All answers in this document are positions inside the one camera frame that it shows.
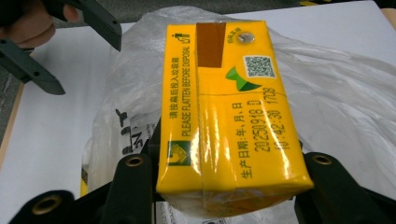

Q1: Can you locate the white table mat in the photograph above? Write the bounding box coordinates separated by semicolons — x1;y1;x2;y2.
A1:
0;0;396;224

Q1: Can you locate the yellow black hazard tape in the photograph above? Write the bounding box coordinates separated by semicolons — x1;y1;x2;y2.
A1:
298;0;334;7

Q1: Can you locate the clear printed plastic bag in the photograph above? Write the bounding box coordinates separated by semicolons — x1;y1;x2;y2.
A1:
81;6;396;224

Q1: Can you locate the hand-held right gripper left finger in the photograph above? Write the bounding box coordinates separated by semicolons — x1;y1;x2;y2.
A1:
108;118;164;224

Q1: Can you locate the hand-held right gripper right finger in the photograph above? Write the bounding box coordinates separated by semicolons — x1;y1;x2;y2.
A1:
293;139;391;224

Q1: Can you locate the yellow drink carton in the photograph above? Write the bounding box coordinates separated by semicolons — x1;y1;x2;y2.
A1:
155;20;315;217

